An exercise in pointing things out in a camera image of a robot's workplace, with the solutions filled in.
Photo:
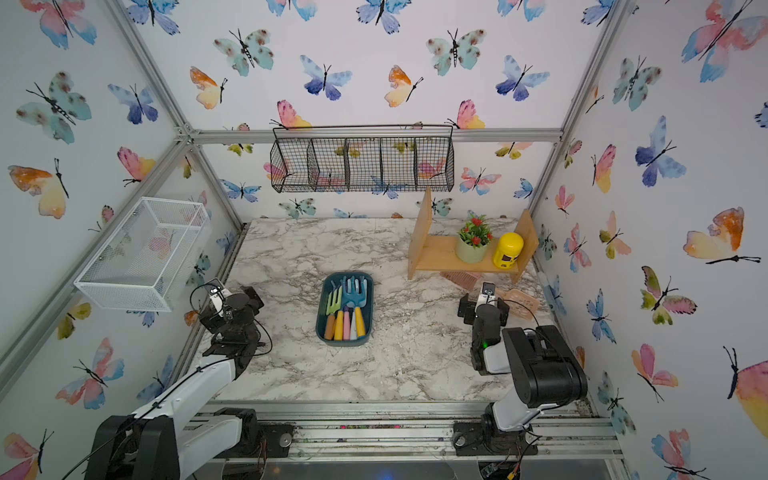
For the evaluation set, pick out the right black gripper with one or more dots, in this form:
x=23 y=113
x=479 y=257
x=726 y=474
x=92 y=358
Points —
x=468 y=306

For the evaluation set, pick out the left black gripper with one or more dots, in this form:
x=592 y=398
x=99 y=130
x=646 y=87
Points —
x=210 y=319

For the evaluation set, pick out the teal plastic storage box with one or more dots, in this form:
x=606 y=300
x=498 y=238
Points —
x=335 y=280

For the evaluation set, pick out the green fork wooden handle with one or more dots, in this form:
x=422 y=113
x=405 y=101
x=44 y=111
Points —
x=334 y=301

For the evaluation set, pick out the purple rake pink handle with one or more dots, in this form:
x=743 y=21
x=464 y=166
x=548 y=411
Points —
x=346 y=324

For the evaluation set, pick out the light blue rake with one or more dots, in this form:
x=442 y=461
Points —
x=354 y=334

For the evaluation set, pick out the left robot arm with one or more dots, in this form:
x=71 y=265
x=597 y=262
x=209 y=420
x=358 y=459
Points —
x=158 y=441

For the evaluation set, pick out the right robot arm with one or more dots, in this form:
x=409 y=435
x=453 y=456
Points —
x=545 y=372

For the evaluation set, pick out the orange plastic spatula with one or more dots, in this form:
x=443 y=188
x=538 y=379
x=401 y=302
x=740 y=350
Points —
x=521 y=304

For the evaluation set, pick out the pink brush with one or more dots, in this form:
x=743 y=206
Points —
x=464 y=280

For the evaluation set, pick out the potted red flower plant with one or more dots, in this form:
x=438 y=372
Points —
x=473 y=239

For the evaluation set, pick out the yellow jar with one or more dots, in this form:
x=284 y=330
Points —
x=508 y=249

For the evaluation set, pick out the wooden shelf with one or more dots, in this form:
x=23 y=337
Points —
x=442 y=253

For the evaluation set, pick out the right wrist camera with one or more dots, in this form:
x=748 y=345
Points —
x=487 y=295

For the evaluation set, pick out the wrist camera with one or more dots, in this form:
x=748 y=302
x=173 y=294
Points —
x=487 y=295
x=218 y=296

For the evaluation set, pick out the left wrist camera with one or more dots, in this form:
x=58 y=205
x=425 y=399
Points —
x=218 y=296

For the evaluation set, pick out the white mesh wall basket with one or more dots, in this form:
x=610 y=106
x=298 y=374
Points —
x=146 y=261

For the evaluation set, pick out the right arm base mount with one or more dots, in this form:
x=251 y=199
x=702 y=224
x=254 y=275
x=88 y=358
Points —
x=478 y=438

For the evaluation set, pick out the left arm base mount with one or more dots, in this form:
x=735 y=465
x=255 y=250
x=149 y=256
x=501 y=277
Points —
x=258 y=440

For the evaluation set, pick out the black wire wall basket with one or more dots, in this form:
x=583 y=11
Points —
x=378 y=159

